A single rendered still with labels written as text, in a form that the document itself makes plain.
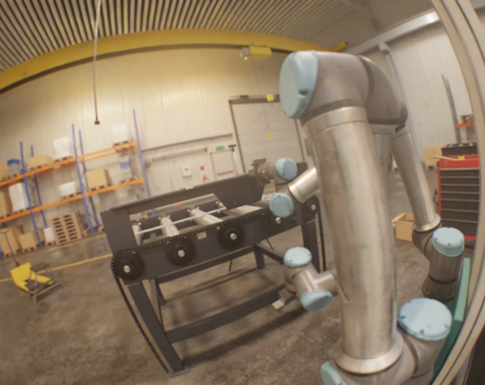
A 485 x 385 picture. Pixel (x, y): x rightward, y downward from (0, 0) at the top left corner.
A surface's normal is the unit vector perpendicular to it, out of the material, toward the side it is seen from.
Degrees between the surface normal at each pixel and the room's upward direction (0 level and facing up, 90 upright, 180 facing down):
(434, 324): 5
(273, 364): 0
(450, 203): 90
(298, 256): 19
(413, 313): 5
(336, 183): 85
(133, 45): 90
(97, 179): 90
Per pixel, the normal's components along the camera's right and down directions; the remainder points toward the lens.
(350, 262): -0.80, 0.16
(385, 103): 0.07, 0.61
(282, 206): -0.38, 0.24
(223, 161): 0.42, 0.03
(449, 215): -0.88, 0.24
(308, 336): -0.21, -0.97
